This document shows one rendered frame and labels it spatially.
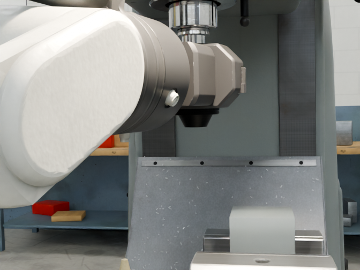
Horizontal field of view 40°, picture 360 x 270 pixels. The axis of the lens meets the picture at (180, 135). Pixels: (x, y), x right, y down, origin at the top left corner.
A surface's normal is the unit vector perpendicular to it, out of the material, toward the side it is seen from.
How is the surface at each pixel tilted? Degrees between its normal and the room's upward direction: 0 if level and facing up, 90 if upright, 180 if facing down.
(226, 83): 91
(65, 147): 98
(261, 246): 90
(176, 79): 98
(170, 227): 63
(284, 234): 90
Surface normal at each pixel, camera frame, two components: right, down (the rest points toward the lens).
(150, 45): 0.85, -0.32
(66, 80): 0.90, 0.14
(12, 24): -0.29, -0.51
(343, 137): -0.37, 0.06
